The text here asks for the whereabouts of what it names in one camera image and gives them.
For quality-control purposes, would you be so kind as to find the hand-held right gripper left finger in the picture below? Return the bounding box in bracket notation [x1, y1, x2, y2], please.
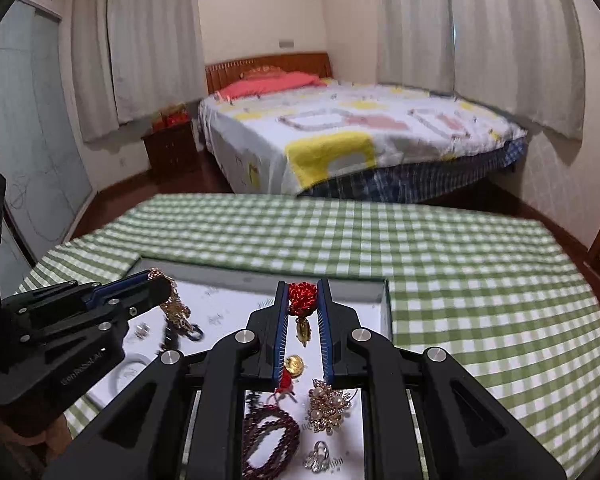
[42, 280, 288, 480]

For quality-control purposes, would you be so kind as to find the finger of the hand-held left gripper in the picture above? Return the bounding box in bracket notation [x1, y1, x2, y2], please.
[20, 276, 175, 347]
[0, 270, 156, 329]

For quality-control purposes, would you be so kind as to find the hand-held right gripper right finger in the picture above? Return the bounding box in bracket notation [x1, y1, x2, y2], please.
[316, 277, 568, 480]

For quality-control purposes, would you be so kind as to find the gold chain necklace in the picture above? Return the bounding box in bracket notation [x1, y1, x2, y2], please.
[147, 267, 196, 333]

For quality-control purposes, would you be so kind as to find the red knot gold coin charm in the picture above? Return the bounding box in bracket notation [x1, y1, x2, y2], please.
[265, 352, 306, 403]

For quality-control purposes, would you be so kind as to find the red rose knot charm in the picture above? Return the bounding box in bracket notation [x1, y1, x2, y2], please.
[286, 282, 320, 348]

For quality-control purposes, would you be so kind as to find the black bead cord pendant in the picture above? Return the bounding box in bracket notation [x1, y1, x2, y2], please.
[157, 322, 206, 356]

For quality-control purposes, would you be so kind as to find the green cardboard box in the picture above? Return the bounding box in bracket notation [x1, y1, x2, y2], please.
[85, 255, 395, 480]

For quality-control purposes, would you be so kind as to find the large pearl flower brooch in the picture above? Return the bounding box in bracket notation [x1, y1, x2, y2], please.
[305, 379, 353, 435]

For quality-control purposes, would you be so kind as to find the dark red bead bracelet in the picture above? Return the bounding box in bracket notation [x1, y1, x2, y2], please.
[241, 404, 301, 480]

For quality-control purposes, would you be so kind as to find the white jade bangle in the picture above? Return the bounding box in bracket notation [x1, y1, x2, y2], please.
[107, 352, 153, 401]

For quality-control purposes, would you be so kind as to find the green checkered tablecloth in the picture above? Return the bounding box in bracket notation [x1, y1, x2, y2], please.
[12, 192, 600, 480]

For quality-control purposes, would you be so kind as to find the dark wooden nightstand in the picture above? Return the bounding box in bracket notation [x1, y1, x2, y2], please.
[142, 121, 199, 183]

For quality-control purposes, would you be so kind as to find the grey sliding wardrobe door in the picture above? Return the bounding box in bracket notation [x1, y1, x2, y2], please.
[0, 0, 93, 261]

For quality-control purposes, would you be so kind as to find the orange gift box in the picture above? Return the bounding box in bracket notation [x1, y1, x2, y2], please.
[151, 104, 187, 122]

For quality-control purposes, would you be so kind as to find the blue plaid bed sheet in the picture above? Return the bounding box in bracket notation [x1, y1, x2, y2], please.
[300, 137, 528, 206]

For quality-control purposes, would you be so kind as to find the bed with patterned cover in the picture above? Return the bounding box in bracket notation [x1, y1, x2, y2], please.
[197, 77, 527, 196]

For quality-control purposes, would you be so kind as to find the narrow white curtain panel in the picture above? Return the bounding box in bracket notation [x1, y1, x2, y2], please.
[377, 0, 456, 93]
[72, 0, 118, 143]

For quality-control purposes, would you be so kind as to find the wooden bed headboard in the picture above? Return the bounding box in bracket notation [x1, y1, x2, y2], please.
[205, 51, 331, 95]

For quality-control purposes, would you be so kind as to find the pink pillow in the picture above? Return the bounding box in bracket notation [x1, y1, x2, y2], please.
[215, 71, 326, 101]

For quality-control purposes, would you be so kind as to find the wide white curtain panel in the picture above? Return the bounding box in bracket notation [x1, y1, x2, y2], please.
[107, 0, 206, 123]
[450, 0, 587, 139]

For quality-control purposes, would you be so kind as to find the silver ring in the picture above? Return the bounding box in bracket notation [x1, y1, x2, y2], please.
[304, 440, 333, 472]

